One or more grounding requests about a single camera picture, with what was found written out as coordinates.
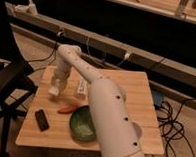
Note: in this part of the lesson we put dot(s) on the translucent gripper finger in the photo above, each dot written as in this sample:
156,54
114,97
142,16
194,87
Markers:
62,88
53,90

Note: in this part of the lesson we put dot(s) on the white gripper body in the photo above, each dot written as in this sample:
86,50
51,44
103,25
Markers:
59,78

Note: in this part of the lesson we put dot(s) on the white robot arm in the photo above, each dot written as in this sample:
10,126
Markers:
113,126

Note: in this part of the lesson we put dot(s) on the white tube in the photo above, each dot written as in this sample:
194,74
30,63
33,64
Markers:
82,88

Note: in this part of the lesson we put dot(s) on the orange carrot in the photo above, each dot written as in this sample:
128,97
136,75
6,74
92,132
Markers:
66,110

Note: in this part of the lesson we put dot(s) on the black phone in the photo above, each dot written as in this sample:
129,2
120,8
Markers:
41,120

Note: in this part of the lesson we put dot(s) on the black chair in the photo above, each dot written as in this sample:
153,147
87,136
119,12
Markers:
13,76

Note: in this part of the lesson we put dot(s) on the green bowl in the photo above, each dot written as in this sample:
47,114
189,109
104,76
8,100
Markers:
81,125

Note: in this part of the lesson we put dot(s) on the white spray bottle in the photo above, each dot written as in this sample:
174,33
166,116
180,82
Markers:
32,7

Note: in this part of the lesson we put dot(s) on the blue box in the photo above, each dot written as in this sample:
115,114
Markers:
157,98

